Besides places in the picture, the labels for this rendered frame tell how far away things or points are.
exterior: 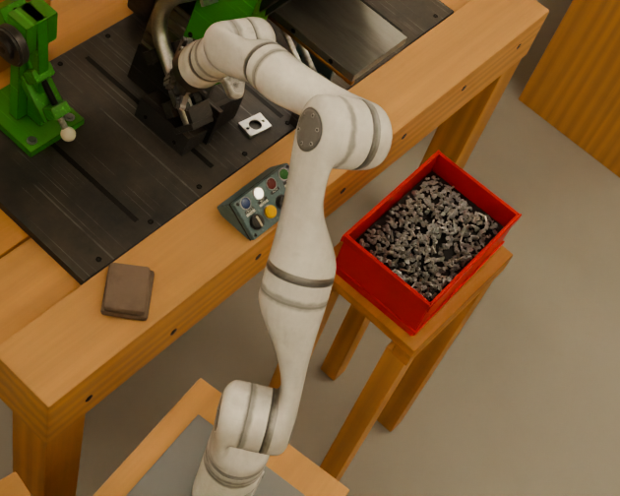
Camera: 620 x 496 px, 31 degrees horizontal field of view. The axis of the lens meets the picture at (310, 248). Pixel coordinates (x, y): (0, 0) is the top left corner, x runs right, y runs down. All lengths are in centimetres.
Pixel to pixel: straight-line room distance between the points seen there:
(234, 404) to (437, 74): 112
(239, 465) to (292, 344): 23
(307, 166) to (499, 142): 228
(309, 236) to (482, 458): 168
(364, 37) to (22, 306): 79
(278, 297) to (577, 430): 181
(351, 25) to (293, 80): 62
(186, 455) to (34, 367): 28
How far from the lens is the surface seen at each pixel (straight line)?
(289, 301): 144
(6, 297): 197
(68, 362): 188
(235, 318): 301
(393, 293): 209
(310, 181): 139
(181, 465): 184
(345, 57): 206
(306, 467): 191
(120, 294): 192
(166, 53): 210
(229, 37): 162
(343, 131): 137
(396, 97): 235
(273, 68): 154
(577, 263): 346
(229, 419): 152
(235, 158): 216
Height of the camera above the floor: 256
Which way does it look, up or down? 54 degrees down
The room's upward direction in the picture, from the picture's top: 21 degrees clockwise
